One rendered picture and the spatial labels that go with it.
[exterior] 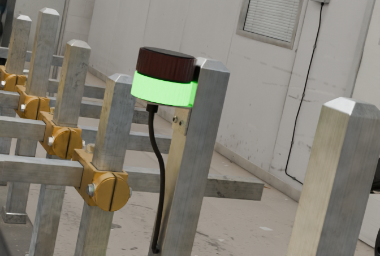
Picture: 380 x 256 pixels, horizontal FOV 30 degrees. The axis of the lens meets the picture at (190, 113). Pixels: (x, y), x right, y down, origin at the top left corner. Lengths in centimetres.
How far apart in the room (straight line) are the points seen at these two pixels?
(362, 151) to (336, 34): 438
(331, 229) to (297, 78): 466
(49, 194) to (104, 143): 30
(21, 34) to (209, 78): 100
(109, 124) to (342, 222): 50
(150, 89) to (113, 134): 28
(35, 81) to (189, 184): 75
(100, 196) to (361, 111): 52
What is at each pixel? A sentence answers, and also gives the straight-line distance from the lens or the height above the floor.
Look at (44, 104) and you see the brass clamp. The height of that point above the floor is 96.
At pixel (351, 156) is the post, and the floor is 114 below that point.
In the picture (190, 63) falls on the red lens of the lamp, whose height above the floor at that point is 116.
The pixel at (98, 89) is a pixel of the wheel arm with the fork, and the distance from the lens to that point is 179.
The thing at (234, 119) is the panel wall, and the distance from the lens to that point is 586.
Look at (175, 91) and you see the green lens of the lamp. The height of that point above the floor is 113.
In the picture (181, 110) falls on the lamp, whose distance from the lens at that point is 74.
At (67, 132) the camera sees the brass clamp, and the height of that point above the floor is 97.
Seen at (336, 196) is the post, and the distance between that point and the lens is 52.
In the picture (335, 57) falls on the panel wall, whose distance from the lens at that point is 486.
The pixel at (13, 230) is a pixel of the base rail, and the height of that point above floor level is 70.
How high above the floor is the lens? 122
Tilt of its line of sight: 9 degrees down
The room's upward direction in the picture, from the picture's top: 12 degrees clockwise
